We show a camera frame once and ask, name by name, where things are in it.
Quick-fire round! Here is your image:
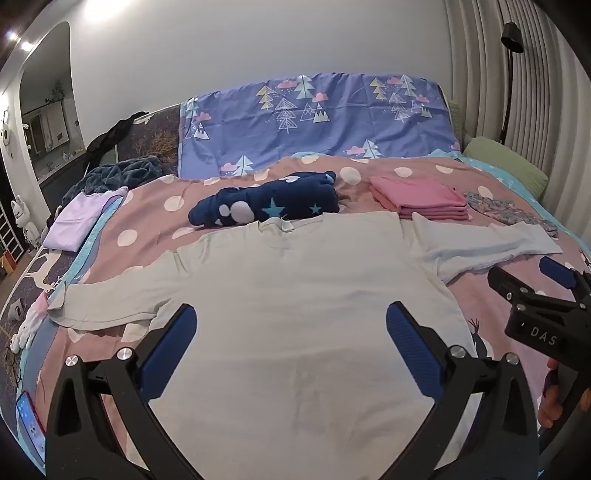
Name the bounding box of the black garment on headboard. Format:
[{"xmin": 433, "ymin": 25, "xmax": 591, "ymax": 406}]
[{"xmin": 83, "ymin": 111, "xmax": 146, "ymax": 170}]

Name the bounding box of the black floor lamp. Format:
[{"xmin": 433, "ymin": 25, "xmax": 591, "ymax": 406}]
[{"xmin": 499, "ymin": 21, "xmax": 525, "ymax": 145}]

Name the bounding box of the floral patterned cloth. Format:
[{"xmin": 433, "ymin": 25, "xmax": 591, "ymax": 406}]
[{"xmin": 464, "ymin": 191, "xmax": 559, "ymax": 239}]

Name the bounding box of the green pillow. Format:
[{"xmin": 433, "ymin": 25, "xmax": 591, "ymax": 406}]
[{"xmin": 463, "ymin": 137, "xmax": 549, "ymax": 200}]

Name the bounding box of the lavender folded garment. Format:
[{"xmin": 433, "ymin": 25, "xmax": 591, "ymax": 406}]
[{"xmin": 42, "ymin": 186, "xmax": 128, "ymax": 253}]

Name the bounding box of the person's right hand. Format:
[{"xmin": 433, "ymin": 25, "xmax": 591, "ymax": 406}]
[{"xmin": 538, "ymin": 358, "xmax": 563, "ymax": 429}]

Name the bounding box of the beige curtain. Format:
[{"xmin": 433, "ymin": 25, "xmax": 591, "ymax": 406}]
[{"xmin": 444, "ymin": 1, "xmax": 590, "ymax": 236}]

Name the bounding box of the white plush toy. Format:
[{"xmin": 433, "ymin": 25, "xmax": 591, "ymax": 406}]
[{"xmin": 10, "ymin": 291, "xmax": 49, "ymax": 354}]

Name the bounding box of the pink folded clothes stack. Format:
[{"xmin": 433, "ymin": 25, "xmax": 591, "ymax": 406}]
[{"xmin": 370, "ymin": 176, "xmax": 469, "ymax": 221}]

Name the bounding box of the smartphone with red case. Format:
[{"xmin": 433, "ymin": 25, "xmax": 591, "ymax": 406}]
[{"xmin": 16, "ymin": 391, "xmax": 46, "ymax": 465}]

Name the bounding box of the dark teal fuzzy blanket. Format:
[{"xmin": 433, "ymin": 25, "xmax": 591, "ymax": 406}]
[{"xmin": 61, "ymin": 156, "xmax": 165, "ymax": 207}]

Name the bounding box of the blue tree-patterned pillow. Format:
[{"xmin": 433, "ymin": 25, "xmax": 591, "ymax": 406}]
[{"xmin": 177, "ymin": 73, "xmax": 460, "ymax": 180}]

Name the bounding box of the white cat figurine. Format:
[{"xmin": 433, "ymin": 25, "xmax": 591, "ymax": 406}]
[{"xmin": 11, "ymin": 195, "xmax": 41, "ymax": 246}]

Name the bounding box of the navy star-patterned folded garment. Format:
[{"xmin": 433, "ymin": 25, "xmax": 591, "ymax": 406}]
[{"xmin": 188, "ymin": 171, "xmax": 339, "ymax": 228}]

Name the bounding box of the light grey long-sleeve shirt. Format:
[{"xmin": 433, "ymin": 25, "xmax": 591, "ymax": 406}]
[{"xmin": 49, "ymin": 211, "xmax": 559, "ymax": 479}]

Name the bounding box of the dark patterned pillow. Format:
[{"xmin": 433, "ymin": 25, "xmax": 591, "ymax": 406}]
[{"xmin": 116, "ymin": 104, "xmax": 180, "ymax": 175}]

